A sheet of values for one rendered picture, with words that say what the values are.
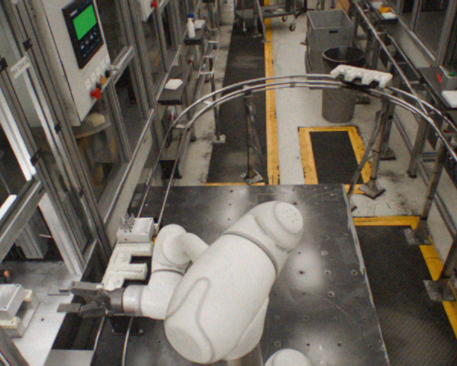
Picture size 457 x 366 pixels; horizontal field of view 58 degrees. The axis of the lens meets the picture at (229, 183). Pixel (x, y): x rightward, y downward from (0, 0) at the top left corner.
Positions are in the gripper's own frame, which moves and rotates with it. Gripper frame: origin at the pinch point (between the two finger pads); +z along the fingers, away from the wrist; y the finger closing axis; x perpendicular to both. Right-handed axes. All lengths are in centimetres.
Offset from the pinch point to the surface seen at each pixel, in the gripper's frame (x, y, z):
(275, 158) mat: -217, -100, -71
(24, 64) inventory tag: -31, 62, 3
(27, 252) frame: -24.0, -5.4, 24.5
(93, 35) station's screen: -75, 56, -1
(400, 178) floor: -188, -101, -167
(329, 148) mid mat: -231, -100, -118
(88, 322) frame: -21, -45, 12
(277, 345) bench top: -5, -33, -66
